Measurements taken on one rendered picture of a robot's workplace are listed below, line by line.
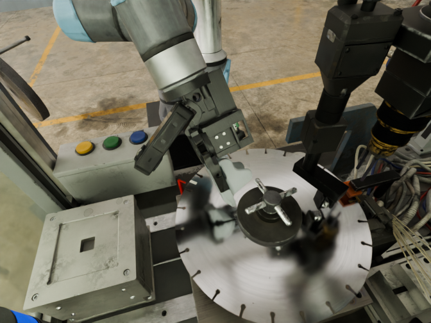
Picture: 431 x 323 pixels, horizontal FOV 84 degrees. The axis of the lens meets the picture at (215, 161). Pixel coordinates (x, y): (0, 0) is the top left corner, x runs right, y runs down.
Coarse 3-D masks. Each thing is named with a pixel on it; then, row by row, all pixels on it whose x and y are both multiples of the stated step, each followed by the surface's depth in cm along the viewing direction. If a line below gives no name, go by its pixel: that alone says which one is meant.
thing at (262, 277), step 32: (256, 160) 51; (288, 160) 51; (192, 192) 46; (192, 224) 42; (224, 224) 42; (320, 224) 41; (352, 224) 40; (192, 256) 38; (224, 256) 38; (256, 256) 38; (288, 256) 37; (320, 256) 37; (352, 256) 37; (224, 288) 35; (256, 288) 35; (288, 288) 34; (320, 288) 34; (352, 288) 34; (256, 320) 32; (288, 320) 32; (320, 320) 32
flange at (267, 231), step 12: (252, 192) 45; (240, 204) 43; (252, 204) 43; (288, 204) 42; (240, 216) 41; (252, 216) 41; (264, 216) 39; (276, 216) 39; (288, 216) 41; (300, 216) 41; (252, 228) 40; (264, 228) 40; (276, 228) 39; (288, 228) 39; (264, 240) 38; (276, 240) 38; (288, 240) 39
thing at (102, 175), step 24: (72, 144) 65; (96, 144) 65; (144, 144) 64; (72, 168) 59; (96, 168) 60; (120, 168) 62; (168, 168) 67; (72, 192) 64; (96, 192) 67; (120, 192) 69
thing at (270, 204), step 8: (256, 184) 42; (264, 192) 40; (272, 192) 39; (288, 192) 39; (264, 200) 38; (272, 200) 38; (280, 200) 38; (248, 208) 38; (256, 208) 38; (264, 208) 39; (272, 208) 38; (280, 208) 38; (280, 216) 37; (288, 224) 36
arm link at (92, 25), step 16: (64, 0) 37; (80, 0) 36; (96, 0) 36; (64, 16) 37; (80, 16) 37; (96, 16) 37; (112, 16) 36; (64, 32) 39; (80, 32) 39; (96, 32) 39; (112, 32) 38
